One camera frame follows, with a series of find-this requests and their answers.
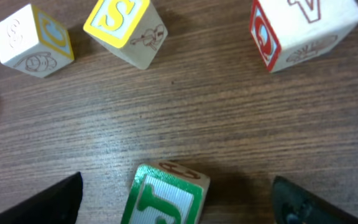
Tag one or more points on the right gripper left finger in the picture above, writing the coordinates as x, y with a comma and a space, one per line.
58, 204

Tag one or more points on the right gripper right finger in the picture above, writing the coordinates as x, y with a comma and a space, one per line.
293, 204

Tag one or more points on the green picture block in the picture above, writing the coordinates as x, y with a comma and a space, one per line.
166, 192

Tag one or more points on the white wooden block top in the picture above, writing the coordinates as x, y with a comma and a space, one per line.
34, 43

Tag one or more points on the wooden block red picture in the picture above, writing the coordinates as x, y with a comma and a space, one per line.
288, 32

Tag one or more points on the yellow wooden block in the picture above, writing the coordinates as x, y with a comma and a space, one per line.
130, 29

